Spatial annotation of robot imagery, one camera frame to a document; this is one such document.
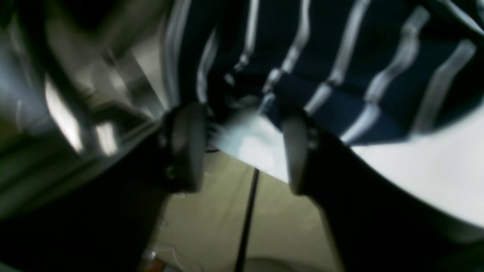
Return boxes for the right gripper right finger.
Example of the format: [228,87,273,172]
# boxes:
[282,107,484,272]

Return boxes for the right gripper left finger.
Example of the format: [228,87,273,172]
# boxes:
[0,103,207,272]

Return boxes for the navy white striped t-shirt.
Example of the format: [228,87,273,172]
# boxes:
[161,0,483,145]

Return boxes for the black floor cable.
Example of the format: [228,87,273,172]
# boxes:
[234,168,261,272]

